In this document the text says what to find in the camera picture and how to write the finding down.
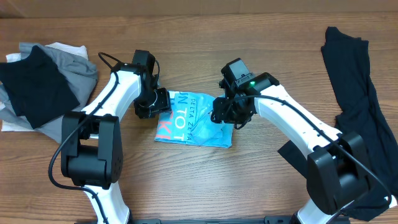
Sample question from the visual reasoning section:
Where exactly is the light blue printed t-shirt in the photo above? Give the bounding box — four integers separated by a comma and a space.
155, 91, 233, 148

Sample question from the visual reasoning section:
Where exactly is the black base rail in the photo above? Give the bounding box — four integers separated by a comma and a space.
132, 215, 291, 224

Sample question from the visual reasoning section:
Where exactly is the black t-shirt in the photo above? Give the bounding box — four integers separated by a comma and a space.
279, 27, 397, 222

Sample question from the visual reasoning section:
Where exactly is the folded black shirt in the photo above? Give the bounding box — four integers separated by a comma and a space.
1, 45, 80, 129

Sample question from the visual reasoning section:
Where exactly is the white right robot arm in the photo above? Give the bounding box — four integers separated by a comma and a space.
211, 58, 375, 223

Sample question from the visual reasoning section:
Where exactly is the folded grey shirt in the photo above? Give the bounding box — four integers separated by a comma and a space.
1, 44, 98, 143

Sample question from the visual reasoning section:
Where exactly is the folded white shirt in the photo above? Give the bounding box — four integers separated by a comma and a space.
1, 42, 88, 132

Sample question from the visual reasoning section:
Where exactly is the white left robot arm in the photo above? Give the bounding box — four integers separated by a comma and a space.
55, 50, 171, 223

